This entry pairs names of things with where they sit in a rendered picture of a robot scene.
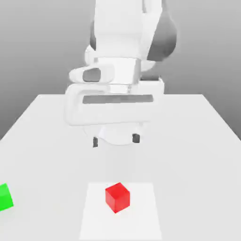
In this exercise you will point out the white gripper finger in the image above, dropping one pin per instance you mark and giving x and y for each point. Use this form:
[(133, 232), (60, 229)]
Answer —
[(136, 138), (95, 142)]

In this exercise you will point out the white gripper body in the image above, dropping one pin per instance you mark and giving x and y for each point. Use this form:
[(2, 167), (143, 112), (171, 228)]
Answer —
[(113, 113)]

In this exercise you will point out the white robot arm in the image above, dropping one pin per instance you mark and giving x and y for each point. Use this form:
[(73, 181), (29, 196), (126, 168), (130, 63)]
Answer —
[(116, 28)]

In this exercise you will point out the small red cube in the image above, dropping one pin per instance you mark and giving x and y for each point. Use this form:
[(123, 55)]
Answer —
[(117, 197)]

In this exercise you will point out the small green cube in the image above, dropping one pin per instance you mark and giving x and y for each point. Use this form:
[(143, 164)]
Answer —
[(5, 197)]

